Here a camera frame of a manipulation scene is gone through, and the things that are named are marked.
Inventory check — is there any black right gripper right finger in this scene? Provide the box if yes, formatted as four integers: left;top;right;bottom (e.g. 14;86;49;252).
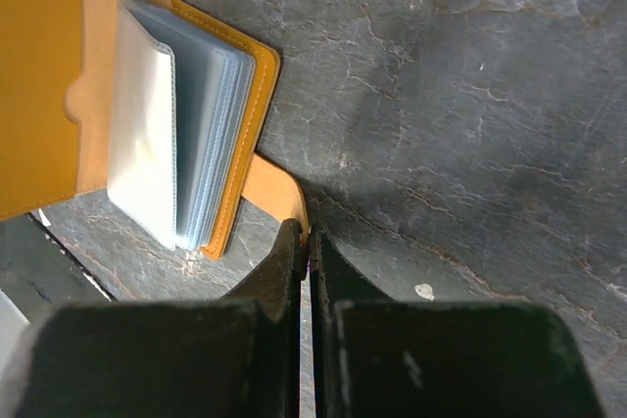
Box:
308;225;603;417

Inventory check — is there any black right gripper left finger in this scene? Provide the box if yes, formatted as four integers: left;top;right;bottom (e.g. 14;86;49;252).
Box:
1;219;303;417

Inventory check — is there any mustard leather card holder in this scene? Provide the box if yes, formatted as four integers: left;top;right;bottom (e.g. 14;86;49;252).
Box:
1;0;309;259

